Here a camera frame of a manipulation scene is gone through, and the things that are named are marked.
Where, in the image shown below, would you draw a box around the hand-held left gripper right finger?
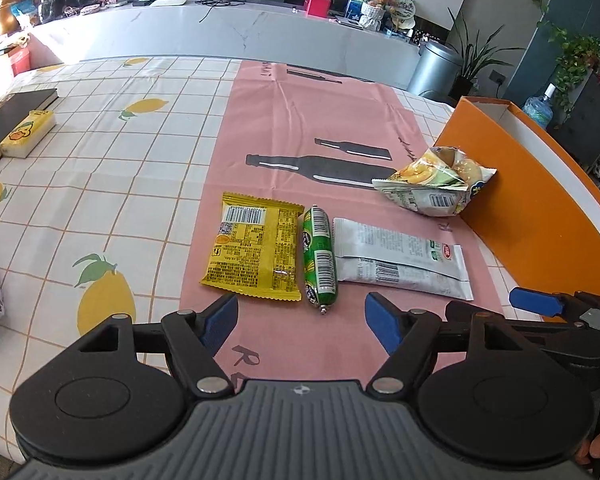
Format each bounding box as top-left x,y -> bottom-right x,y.
364,292 -> 556,395

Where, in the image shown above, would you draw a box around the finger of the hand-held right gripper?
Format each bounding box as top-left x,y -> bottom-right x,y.
444,301 -> 581,353
509,287 -> 581,320

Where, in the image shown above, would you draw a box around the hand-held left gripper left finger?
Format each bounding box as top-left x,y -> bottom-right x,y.
67,292 -> 240,397

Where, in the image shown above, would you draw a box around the white snack packet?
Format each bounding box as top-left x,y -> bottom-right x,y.
332,217 -> 475,302

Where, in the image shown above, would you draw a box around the yellow snack packet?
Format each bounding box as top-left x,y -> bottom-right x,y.
200,191 -> 306,303

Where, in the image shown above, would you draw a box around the orange cardboard box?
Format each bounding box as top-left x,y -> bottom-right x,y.
432,95 -> 600,323

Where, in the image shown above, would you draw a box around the green sausage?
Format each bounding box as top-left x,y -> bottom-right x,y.
300,204 -> 340,316

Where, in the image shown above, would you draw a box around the yellow green chip bag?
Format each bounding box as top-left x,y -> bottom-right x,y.
371,145 -> 498,218

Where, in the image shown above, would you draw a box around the blue water bottle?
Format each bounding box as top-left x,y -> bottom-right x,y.
522,82 -> 557,128

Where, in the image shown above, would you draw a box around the dark grey cabinet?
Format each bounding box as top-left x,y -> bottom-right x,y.
562,65 -> 600,201

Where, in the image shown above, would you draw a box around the lemon-print checked tablecloth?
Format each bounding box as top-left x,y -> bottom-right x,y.
0,55 -> 546,463

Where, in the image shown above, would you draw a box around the pink bottle-print mat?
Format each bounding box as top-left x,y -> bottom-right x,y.
177,59 -> 516,391

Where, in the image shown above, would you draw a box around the green vine plant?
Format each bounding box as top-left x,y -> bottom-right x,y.
537,20 -> 600,131

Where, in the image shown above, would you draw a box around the silver trash can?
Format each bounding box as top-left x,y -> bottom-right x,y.
407,40 -> 463,98

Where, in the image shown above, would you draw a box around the long-leaf potted plant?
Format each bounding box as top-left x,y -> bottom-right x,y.
447,7 -> 526,98

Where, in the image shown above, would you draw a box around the yellow tissue pack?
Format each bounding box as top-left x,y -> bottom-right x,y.
0,109 -> 57,158

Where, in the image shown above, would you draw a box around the black notebook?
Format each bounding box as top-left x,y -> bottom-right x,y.
0,88 -> 59,183

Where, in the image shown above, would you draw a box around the round paper fan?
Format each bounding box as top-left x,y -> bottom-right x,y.
390,0 -> 417,26

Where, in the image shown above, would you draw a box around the teddy bear bouquet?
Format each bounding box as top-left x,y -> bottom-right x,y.
358,0 -> 391,31

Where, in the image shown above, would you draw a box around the pink storage box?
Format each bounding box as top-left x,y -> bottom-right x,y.
0,35 -> 33,83

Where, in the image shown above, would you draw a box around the golden vase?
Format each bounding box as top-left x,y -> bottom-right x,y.
0,0 -> 28,36

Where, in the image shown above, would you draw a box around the black cables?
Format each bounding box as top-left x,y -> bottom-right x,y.
197,0 -> 253,23

